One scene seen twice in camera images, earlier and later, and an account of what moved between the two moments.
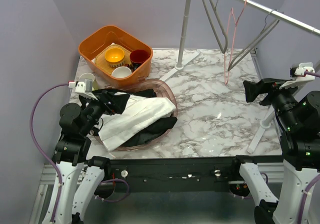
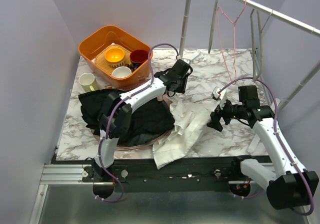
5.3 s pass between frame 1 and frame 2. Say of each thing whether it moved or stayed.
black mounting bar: stayed
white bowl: stayed
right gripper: moved
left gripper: moved
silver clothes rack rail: stayed
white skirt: moved
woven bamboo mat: stayed
